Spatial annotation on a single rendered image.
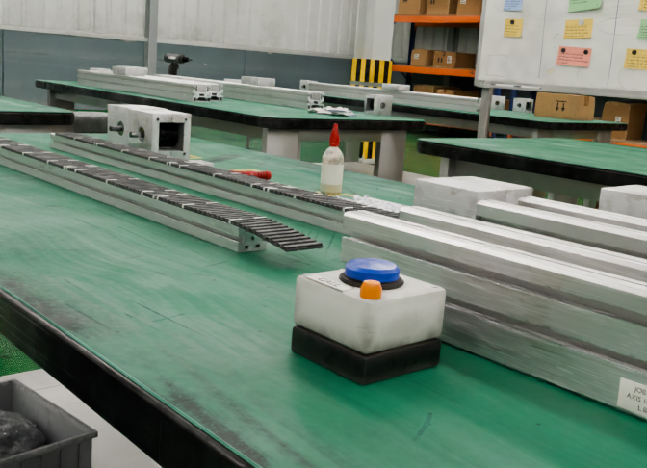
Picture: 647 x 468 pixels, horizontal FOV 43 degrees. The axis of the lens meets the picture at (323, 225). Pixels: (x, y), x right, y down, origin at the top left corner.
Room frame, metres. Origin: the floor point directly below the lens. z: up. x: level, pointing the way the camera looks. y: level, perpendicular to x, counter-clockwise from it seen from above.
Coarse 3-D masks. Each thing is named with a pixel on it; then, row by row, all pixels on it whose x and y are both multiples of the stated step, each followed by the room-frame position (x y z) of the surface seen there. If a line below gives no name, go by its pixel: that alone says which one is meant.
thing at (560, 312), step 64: (384, 256) 0.68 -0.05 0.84; (448, 256) 0.63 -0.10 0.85; (512, 256) 0.59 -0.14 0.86; (576, 256) 0.63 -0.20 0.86; (448, 320) 0.63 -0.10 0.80; (512, 320) 0.60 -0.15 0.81; (576, 320) 0.55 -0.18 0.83; (640, 320) 0.52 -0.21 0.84; (576, 384) 0.54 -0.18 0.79; (640, 384) 0.51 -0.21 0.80
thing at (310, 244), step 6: (300, 240) 0.86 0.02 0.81; (306, 240) 0.86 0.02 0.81; (312, 240) 0.87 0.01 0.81; (276, 246) 0.84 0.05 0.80; (282, 246) 0.84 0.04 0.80; (288, 246) 0.83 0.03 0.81; (294, 246) 0.84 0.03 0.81; (300, 246) 0.84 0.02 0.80; (306, 246) 0.85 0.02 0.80; (312, 246) 0.85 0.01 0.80; (318, 246) 0.86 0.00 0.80
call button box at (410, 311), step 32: (320, 288) 0.57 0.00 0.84; (352, 288) 0.56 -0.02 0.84; (384, 288) 0.56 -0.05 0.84; (416, 288) 0.57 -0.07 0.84; (320, 320) 0.56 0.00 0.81; (352, 320) 0.54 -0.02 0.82; (384, 320) 0.54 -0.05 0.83; (416, 320) 0.56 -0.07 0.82; (320, 352) 0.56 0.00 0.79; (352, 352) 0.54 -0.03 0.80; (384, 352) 0.54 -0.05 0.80; (416, 352) 0.56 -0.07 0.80
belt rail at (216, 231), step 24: (24, 168) 1.35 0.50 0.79; (48, 168) 1.28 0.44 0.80; (96, 192) 1.15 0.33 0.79; (120, 192) 1.10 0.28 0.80; (144, 216) 1.05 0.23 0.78; (168, 216) 1.02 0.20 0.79; (192, 216) 0.97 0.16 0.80; (216, 240) 0.93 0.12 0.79; (240, 240) 0.90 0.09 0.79; (264, 240) 0.92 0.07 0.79
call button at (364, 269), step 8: (352, 264) 0.58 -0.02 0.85; (360, 264) 0.58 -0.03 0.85; (368, 264) 0.58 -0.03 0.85; (376, 264) 0.58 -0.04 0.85; (384, 264) 0.58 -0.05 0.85; (392, 264) 0.59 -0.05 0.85; (352, 272) 0.57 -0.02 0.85; (360, 272) 0.57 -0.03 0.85; (368, 272) 0.56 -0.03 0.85; (376, 272) 0.56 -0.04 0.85; (384, 272) 0.57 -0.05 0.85; (392, 272) 0.57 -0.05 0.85; (376, 280) 0.56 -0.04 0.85; (384, 280) 0.57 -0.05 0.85; (392, 280) 0.57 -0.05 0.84
